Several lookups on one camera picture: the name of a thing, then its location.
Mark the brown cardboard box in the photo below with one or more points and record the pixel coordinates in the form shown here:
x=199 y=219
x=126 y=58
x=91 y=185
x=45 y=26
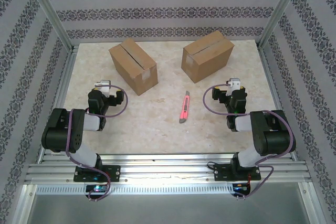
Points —
x=207 y=61
x=131 y=61

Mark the pink utility knife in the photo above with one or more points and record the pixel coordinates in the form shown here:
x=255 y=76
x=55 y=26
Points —
x=184 y=107

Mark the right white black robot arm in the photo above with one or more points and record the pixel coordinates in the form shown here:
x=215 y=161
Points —
x=275 y=137

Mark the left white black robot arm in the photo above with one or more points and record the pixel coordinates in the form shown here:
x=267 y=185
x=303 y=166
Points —
x=63 y=129

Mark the grey metal panel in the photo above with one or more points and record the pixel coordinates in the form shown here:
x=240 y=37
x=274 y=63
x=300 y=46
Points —
x=168 y=211

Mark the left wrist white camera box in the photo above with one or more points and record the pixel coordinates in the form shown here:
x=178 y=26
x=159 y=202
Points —
x=105 y=83

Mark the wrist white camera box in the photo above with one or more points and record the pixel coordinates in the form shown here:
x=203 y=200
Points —
x=105 y=83
x=235 y=82

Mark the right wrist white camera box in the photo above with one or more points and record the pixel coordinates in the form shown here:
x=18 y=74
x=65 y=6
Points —
x=235 y=82

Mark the aluminium side rail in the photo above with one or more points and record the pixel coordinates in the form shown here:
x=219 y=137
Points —
x=270 y=77
x=63 y=87

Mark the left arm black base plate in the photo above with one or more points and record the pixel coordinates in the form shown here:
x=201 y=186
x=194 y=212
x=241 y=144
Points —
x=113 y=172

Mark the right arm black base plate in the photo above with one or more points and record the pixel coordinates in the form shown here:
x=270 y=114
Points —
x=223 y=174

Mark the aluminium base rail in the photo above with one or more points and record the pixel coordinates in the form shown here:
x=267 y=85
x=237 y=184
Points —
x=168 y=167

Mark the aluminium frame post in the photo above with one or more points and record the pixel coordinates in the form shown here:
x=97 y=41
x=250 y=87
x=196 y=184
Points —
x=47 y=6
x=283 y=6

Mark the aluminium lower frame bar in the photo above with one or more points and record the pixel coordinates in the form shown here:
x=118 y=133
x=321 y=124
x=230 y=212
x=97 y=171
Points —
x=25 y=205
x=312 y=205

